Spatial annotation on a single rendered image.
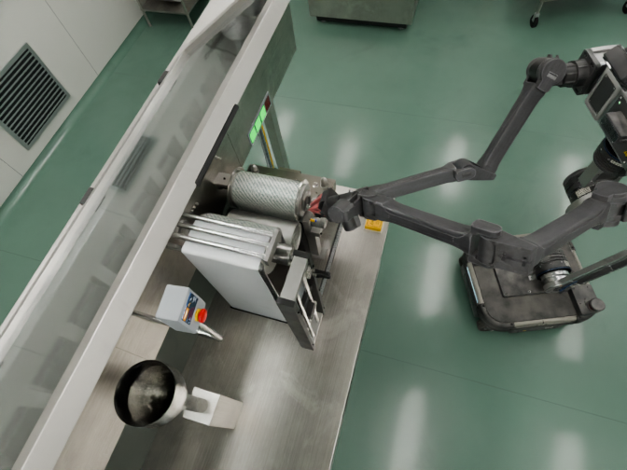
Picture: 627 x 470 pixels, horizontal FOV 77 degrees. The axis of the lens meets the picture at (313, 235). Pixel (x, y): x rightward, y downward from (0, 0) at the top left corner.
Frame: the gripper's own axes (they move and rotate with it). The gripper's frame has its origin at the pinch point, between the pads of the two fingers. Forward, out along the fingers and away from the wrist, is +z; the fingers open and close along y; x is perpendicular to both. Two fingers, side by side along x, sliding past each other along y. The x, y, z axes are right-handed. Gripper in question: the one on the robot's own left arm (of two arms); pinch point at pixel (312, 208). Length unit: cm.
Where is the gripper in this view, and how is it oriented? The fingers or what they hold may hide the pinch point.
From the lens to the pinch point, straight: 139.2
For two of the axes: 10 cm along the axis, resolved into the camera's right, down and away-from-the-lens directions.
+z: -7.3, 0.9, 6.8
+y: 2.8, -8.7, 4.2
